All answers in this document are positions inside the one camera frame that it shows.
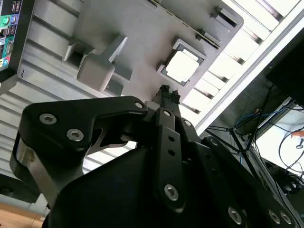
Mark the silver CPU with green board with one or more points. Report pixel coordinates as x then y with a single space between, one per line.
181 64

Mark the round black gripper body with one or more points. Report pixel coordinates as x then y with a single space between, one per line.
114 197

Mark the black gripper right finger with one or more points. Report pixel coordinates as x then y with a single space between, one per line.
213 161

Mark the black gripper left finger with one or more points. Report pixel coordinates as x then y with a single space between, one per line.
71 118

